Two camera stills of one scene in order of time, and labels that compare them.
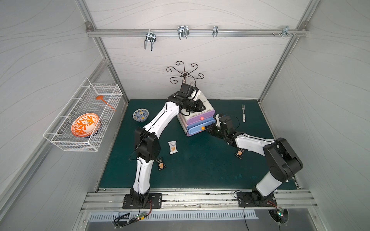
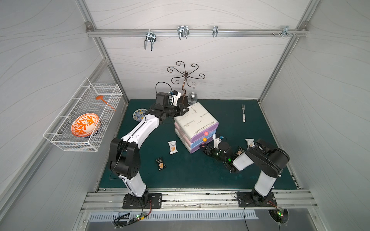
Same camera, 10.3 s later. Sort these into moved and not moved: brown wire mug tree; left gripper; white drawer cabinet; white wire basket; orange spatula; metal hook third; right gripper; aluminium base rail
Moved: left gripper; right gripper; white drawer cabinet
Not moved: white wire basket; aluminium base rail; orange spatula; brown wire mug tree; metal hook third
